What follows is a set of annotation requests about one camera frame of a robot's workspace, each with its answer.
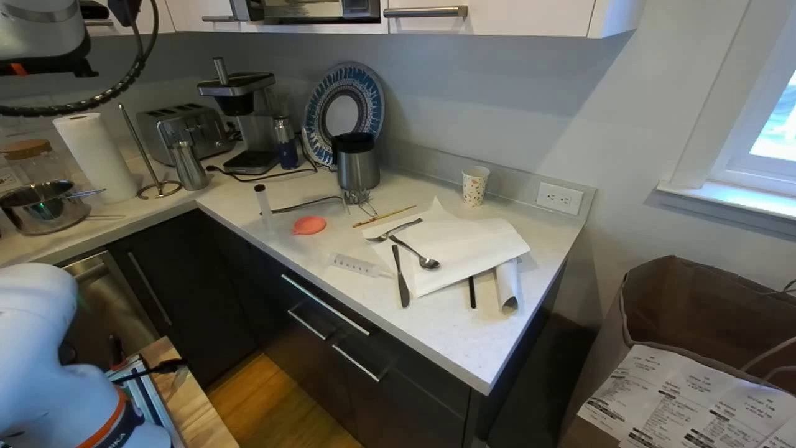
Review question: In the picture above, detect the white paper sheet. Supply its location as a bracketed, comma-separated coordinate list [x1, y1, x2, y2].
[358, 197, 533, 299]

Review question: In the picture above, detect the brown paper bag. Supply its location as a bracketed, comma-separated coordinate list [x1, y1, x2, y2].
[559, 253, 796, 448]

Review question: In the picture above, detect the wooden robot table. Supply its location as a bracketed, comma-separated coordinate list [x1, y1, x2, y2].
[134, 334, 241, 448]

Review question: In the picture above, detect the white dotted paper cup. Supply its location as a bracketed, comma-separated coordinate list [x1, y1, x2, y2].
[460, 164, 492, 208]

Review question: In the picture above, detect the white wall outlet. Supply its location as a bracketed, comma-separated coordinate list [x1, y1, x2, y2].
[535, 178, 588, 215]

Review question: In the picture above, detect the clear plastic tube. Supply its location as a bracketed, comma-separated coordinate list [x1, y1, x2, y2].
[328, 250, 392, 280]

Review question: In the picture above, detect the metal fork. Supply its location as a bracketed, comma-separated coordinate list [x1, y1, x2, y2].
[365, 215, 426, 245]

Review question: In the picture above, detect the white upper cabinet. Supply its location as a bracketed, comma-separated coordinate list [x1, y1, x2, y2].
[160, 0, 646, 42]

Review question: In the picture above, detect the rolled white paper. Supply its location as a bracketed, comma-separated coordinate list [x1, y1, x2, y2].
[457, 255, 526, 317]

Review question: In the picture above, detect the wooden board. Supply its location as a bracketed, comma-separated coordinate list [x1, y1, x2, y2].
[0, 137, 55, 161]

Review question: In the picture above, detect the white framed window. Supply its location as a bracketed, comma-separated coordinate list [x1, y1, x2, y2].
[646, 0, 796, 243]

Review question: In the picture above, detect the metal table knife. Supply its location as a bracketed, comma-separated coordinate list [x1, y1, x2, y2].
[389, 240, 414, 310]

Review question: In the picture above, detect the metal cup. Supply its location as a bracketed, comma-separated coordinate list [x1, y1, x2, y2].
[331, 130, 382, 205]

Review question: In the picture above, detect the silver four slot toaster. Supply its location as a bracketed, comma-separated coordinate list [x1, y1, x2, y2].
[134, 102, 241, 167]

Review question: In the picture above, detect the short silver drawer handle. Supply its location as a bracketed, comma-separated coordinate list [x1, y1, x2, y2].
[285, 306, 331, 344]
[328, 341, 386, 385]

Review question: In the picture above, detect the dark lower cabinet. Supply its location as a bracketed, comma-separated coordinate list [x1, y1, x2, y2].
[57, 205, 600, 448]

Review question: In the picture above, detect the steel cooking pot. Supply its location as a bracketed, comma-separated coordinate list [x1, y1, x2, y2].
[0, 178, 94, 238]

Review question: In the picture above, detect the black boom with orange clamps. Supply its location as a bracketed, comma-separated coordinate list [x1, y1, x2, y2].
[0, 54, 100, 81]

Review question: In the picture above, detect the printed paper sheet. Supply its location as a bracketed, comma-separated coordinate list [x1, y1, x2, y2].
[574, 341, 796, 448]

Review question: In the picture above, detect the black power cord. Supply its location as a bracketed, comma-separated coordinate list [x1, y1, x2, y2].
[205, 158, 320, 187]

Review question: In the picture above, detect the silver cabinet door handle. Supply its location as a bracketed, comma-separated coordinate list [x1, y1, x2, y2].
[124, 248, 174, 327]

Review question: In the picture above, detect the silver upper cabinet handle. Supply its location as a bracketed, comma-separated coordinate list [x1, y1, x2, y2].
[381, 4, 471, 23]

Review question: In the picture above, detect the long silver drawer handle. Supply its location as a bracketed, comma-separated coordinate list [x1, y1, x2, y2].
[279, 271, 374, 337]

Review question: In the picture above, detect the pink round lid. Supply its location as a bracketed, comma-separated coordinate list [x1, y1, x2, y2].
[290, 213, 331, 238]

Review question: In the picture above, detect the blue patterned decorative plate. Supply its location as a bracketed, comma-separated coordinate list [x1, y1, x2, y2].
[298, 60, 390, 171]

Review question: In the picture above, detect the small blue bottle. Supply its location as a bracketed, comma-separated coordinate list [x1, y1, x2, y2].
[274, 117, 304, 171]

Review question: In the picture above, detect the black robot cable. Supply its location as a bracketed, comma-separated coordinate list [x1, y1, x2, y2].
[0, 0, 161, 118]

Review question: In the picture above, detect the white paper towel roll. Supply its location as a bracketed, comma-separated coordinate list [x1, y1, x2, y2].
[50, 110, 140, 204]

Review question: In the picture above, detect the metal spoon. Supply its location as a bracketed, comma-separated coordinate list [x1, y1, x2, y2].
[386, 230, 443, 274]

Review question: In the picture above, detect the small bottle with black cap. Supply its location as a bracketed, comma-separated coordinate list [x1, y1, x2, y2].
[252, 182, 276, 230]

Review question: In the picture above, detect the steel shaker bottle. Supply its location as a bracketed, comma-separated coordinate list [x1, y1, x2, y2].
[171, 137, 212, 192]

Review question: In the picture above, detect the wire paper towel holder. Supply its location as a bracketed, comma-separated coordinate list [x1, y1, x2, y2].
[118, 102, 186, 201]

